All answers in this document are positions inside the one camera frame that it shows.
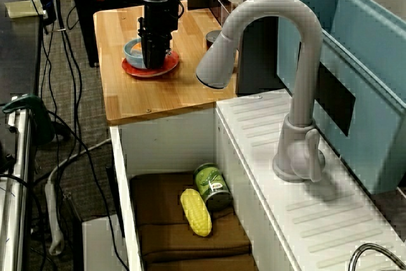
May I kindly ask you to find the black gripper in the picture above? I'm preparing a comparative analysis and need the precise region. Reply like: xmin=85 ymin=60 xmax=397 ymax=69
xmin=138 ymin=0 xmax=185 ymax=69

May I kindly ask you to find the light blue bowl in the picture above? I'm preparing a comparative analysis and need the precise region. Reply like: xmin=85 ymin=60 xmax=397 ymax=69
xmin=123 ymin=37 xmax=148 ymax=70

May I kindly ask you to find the red plate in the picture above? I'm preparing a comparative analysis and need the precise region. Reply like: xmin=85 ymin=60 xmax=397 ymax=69
xmin=121 ymin=49 xmax=180 ymax=78

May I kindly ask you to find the brown beans can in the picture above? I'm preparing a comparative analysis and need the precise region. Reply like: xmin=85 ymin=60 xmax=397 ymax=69
xmin=205 ymin=29 xmax=223 ymax=49

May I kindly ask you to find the green corn can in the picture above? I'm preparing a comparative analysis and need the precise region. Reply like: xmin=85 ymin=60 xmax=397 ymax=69
xmin=193 ymin=162 xmax=234 ymax=211

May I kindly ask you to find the grey toy faucet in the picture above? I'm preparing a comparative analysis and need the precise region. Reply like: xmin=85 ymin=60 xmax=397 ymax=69
xmin=195 ymin=0 xmax=327 ymax=183

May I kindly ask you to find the yellow corn cob toy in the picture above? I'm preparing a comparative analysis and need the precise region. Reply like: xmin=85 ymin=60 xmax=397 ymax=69
xmin=180 ymin=188 xmax=213 ymax=237

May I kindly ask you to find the white power strip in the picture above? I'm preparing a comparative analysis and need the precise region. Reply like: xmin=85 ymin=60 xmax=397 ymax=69
xmin=44 ymin=175 xmax=66 ymax=256

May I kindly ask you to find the white box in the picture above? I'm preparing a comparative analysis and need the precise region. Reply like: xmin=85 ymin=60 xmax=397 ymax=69
xmin=81 ymin=214 xmax=128 ymax=271

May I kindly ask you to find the teal plastic bin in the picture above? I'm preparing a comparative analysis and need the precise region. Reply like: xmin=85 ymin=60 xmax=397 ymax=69
xmin=272 ymin=0 xmax=406 ymax=195

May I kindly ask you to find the white toy sink unit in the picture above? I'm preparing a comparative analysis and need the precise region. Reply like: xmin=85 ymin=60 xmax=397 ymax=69
xmin=109 ymin=89 xmax=406 ymax=271

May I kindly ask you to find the steel pot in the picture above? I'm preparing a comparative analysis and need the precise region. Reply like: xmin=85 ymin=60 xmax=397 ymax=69
xmin=348 ymin=242 xmax=406 ymax=271

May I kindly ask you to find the black cable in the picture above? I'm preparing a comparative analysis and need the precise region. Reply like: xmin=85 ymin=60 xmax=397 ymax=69
xmin=46 ymin=110 xmax=129 ymax=271
xmin=44 ymin=0 xmax=84 ymax=157

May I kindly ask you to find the black kitchen frame post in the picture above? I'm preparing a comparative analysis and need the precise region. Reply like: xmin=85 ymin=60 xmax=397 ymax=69
xmin=236 ymin=0 xmax=308 ymax=96

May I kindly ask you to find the light grey cable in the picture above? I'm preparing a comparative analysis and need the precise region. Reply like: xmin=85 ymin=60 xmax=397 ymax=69
xmin=47 ymin=137 xmax=112 ymax=186

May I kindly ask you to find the aluminium table rail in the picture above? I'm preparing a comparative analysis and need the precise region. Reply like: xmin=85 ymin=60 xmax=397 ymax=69
xmin=0 ymin=95 xmax=32 ymax=271

